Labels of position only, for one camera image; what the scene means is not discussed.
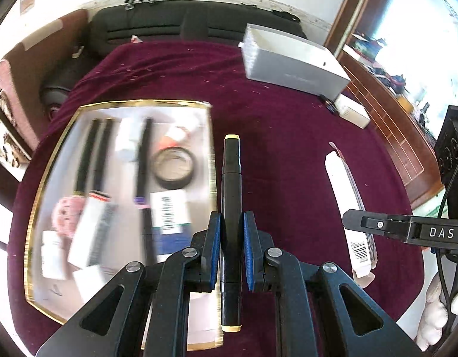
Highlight white cream box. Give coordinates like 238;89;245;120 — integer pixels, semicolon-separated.
334;93;371;129

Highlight pink fluffy puff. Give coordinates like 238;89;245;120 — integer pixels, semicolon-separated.
51;195;86;239

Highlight black marker purple band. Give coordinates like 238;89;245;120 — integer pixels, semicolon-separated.
134;118;156;266

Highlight white gloved right hand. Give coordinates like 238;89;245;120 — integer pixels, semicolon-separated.
415;273;458;356

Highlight brown padded chair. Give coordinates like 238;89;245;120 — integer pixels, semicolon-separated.
0;9;88;151

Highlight maroon velvet table cloth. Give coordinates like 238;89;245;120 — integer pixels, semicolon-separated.
8;41;411;353

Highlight blue white medicine box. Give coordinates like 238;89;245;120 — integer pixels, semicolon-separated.
150;190;192;263

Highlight white tube orange cap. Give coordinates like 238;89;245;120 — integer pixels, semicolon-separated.
159;123;201;150

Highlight black tape roll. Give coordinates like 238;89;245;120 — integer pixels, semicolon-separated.
151;147;196;190

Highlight grey rectangular cardboard box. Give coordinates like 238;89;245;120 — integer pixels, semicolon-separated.
239;24;350;101

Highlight black marker yellow caps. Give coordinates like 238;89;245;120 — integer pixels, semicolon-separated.
220;134;243;333

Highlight grey silver carton box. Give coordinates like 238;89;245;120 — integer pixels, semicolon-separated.
68;191;117;268

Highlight white tray gold rim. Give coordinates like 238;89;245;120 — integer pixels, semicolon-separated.
23;99;226;352

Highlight black marker pair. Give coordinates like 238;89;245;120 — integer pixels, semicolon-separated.
73;119;101;196
92;118;114;192

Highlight long white printed box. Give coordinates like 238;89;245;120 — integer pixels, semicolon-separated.
325;141;378;289

